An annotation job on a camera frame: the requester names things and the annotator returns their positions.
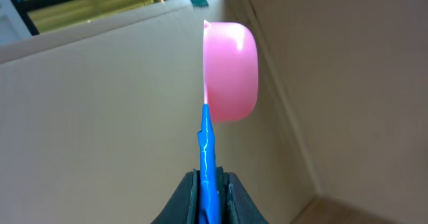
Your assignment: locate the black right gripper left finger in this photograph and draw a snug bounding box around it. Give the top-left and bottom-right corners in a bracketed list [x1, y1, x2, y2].
[151, 169, 199, 224]

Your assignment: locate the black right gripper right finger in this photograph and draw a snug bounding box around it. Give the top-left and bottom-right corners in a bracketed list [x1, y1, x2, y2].
[217, 167, 268, 224]

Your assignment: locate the pink scoop blue handle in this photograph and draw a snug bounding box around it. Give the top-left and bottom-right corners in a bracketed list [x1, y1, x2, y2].
[197, 20, 259, 223]

